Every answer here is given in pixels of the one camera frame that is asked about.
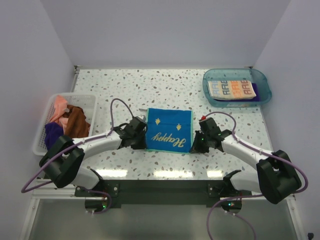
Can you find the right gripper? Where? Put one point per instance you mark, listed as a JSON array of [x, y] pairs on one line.
[[196, 148]]

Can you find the teal translucent plastic bin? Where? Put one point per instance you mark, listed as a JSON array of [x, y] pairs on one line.
[[228, 74]]

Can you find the small grey metal pin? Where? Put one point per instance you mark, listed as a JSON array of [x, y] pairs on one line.
[[142, 109]]

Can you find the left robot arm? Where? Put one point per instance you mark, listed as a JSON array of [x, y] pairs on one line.
[[62, 163]]

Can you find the pink towel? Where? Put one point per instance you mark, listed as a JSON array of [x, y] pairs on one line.
[[60, 105]]

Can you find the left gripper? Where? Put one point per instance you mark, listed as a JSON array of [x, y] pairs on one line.
[[142, 145]]

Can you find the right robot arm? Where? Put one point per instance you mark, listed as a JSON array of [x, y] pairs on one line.
[[275, 177]]

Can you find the colourful printed towel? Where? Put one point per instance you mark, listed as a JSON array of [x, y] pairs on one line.
[[231, 90]]

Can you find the yellow green patterned towel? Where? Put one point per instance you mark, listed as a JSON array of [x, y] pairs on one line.
[[169, 130]]

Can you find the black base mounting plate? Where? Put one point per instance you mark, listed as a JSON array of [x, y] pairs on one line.
[[167, 192]]

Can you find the purple towel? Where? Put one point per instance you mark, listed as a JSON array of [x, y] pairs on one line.
[[52, 132], [254, 99]]

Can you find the white plastic laundry basket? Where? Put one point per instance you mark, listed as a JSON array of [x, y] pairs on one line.
[[88, 102]]

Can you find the brown towel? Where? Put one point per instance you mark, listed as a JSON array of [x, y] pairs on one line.
[[76, 125]]

